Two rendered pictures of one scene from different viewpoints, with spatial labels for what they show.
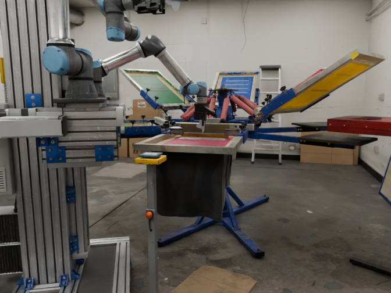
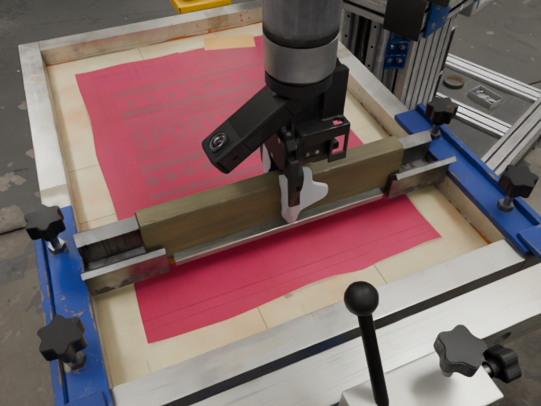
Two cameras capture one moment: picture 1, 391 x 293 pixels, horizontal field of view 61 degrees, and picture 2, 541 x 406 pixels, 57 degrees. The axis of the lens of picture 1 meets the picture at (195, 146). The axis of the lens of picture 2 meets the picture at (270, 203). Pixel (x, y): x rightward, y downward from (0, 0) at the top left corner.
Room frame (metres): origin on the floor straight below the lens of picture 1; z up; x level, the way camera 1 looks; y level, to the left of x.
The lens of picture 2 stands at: (2.79, -0.34, 1.49)
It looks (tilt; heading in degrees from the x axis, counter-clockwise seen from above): 47 degrees down; 144
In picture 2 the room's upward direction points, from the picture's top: straight up
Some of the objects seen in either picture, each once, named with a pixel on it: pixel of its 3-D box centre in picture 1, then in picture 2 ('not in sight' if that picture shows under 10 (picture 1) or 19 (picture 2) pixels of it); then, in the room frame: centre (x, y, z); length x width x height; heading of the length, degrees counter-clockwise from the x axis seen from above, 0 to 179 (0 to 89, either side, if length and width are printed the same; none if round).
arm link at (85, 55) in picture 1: (78, 63); not in sight; (1.65, 0.56, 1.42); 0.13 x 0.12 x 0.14; 165
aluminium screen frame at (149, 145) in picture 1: (198, 139); (228, 134); (2.24, -0.02, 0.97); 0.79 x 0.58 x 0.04; 166
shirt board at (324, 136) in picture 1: (284, 137); not in sight; (2.80, -0.75, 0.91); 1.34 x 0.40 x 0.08; 46
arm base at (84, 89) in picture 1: (81, 88); not in sight; (1.66, 0.56, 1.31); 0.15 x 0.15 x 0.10
